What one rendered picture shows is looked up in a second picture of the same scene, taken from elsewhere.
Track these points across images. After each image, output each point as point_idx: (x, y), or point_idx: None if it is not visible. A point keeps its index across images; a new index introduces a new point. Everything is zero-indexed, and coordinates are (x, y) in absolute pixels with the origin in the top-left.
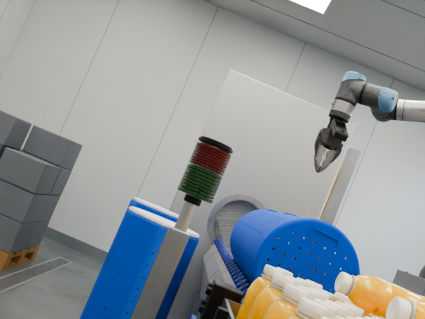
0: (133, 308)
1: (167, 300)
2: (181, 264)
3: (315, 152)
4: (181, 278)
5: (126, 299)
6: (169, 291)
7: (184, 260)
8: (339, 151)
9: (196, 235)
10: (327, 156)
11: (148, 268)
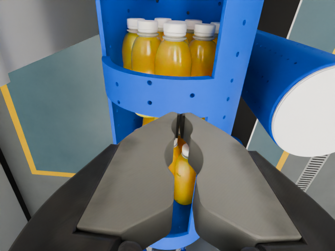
0: (284, 41)
1: (256, 62)
2: (276, 70)
3: (262, 161)
4: (259, 77)
5: (296, 42)
6: (263, 62)
7: (274, 76)
8: (28, 242)
9: (287, 96)
10: (163, 162)
11: (308, 49)
